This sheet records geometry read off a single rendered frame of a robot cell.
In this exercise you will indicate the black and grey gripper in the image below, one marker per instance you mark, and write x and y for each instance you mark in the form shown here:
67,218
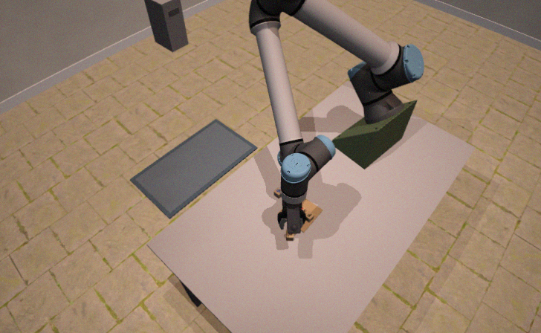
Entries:
282,216

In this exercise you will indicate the tan flat mat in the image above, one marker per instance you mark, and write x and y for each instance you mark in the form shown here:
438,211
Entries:
309,206

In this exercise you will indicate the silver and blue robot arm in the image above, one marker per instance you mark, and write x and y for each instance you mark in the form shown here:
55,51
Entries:
391,66

